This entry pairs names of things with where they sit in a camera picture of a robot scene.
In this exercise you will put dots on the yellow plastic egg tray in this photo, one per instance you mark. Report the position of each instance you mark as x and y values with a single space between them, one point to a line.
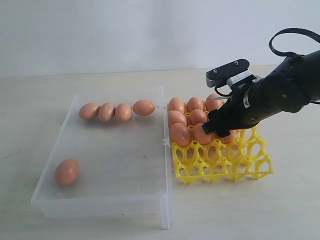
244 156

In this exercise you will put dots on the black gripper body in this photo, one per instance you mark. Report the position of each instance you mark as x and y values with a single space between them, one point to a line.
285 89

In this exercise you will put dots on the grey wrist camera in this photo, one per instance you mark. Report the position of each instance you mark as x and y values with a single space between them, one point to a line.
233 73

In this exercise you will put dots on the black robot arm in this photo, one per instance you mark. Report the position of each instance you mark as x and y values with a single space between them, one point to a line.
312 60

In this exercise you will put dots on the clear plastic tray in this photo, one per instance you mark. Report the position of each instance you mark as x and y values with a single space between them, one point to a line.
124 167

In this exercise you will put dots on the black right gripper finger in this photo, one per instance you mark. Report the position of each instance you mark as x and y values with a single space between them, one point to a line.
216 124

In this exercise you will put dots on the brown egg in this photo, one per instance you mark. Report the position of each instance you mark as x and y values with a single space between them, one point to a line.
200 135
144 107
175 116
67 172
213 104
176 104
106 112
180 134
89 111
228 139
123 112
195 103
197 116

